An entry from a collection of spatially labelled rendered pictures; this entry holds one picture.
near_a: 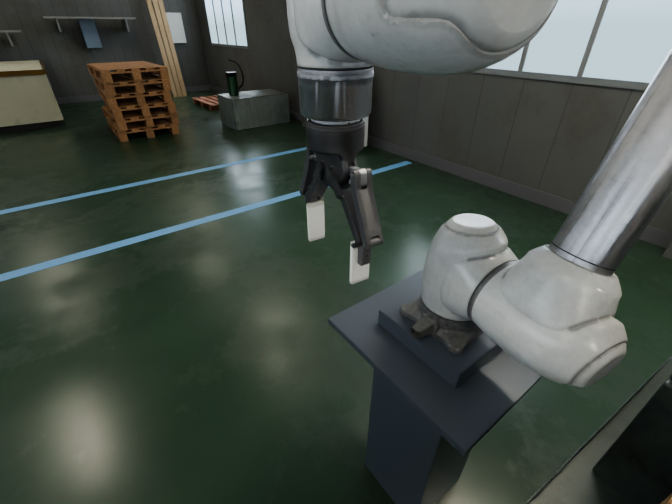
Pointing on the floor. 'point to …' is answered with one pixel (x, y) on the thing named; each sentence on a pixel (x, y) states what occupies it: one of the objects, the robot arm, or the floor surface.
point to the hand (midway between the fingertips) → (336, 252)
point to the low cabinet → (26, 97)
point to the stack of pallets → (135, 97)
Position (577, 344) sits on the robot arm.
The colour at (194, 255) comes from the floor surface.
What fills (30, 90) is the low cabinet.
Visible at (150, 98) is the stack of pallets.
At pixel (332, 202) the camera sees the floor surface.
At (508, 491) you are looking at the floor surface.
